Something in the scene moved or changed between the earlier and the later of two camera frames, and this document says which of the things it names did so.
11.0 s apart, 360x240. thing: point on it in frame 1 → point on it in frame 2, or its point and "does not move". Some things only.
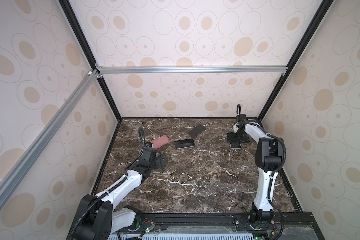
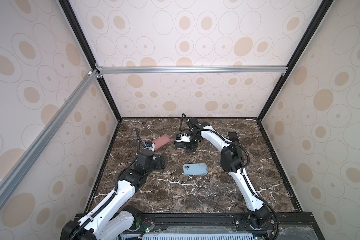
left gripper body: (156, 163) does not move
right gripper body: (238, 137) → (193, 143)
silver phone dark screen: (184, 143) does not move
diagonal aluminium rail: (2, 191) does not move
